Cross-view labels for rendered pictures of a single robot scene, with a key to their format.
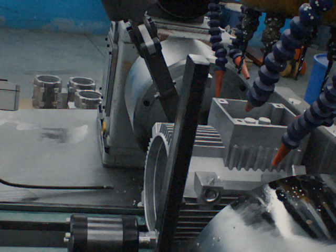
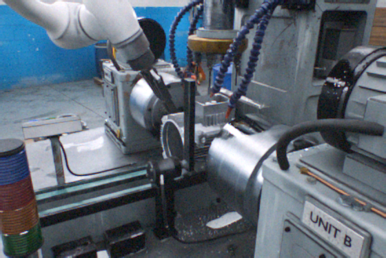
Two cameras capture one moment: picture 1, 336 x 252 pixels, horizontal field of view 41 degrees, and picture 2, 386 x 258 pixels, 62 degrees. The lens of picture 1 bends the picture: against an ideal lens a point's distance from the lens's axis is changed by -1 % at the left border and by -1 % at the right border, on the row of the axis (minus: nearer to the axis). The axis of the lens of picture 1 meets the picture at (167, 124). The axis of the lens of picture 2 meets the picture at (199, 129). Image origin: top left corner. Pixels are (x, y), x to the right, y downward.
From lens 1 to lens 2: 0.36 m
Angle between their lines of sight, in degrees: 15
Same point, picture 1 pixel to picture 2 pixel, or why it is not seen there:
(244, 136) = (209, 110)
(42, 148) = (83, 154)
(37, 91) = not seen: hidden behind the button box
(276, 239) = (241, 138)
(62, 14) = (26, 74)
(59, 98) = not seen: hidden behind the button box
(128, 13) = (144, 66)
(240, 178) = (211, 130)
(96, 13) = (53, 68)
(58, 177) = (102, 166)
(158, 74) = (163, 91)
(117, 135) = (128, 134)
